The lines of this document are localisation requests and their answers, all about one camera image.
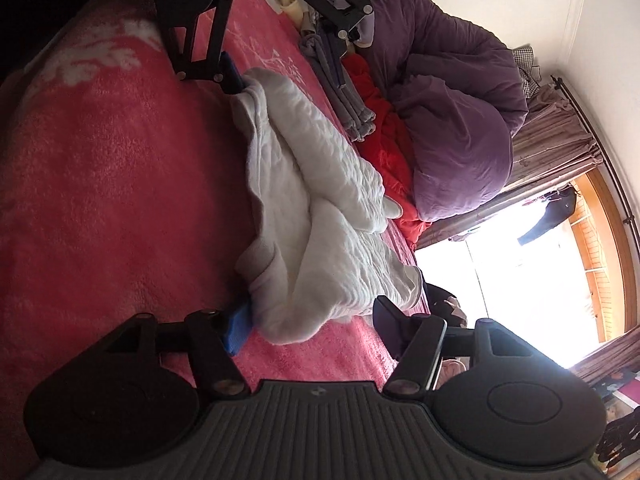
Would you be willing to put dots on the beige and black clothes pile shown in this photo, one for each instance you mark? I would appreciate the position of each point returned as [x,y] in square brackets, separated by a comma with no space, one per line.
[445,305]

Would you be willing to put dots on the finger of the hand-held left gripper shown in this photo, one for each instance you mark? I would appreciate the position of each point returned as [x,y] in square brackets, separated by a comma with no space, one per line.
[232,72]
[361,0]

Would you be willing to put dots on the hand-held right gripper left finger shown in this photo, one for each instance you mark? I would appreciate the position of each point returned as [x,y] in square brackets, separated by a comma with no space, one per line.
[237,330]

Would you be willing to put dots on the pale pink folded garment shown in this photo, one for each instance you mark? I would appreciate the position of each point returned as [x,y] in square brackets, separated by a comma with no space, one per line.
[450,370]

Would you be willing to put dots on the brown striped curtain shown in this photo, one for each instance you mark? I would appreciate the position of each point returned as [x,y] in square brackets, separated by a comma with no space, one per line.
[610,360]
[545,145]

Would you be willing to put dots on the purple duvet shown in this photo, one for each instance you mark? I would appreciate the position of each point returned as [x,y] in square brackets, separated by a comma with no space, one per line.
[450,110]

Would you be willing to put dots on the red floral blanket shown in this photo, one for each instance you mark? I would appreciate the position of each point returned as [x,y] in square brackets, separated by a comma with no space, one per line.
[125,185]

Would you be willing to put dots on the white quilted pants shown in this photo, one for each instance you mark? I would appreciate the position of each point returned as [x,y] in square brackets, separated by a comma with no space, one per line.
[310,185]

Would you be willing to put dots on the dark hanging garment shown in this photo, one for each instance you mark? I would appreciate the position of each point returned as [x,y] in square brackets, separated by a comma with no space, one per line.
[560,210]

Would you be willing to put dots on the red quilt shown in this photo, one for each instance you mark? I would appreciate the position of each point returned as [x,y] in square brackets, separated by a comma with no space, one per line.
[380,135]

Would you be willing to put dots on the checked cloth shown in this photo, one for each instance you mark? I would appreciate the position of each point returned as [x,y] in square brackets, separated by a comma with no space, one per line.
[525,60]

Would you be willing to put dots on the dark curtain rod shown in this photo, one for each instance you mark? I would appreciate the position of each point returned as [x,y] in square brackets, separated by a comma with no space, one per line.
[574,101]

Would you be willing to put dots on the grey folded pants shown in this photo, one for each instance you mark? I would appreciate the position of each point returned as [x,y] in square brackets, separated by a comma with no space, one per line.
[345,105]

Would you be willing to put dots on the wall poster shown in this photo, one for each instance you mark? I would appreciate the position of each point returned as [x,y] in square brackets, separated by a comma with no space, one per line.
[620,390]

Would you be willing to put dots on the lilac grey garment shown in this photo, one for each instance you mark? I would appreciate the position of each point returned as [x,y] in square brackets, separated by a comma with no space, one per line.
[367,27]

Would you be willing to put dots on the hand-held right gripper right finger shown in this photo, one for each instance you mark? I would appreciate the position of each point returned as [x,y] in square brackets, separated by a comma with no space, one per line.
[389,322]

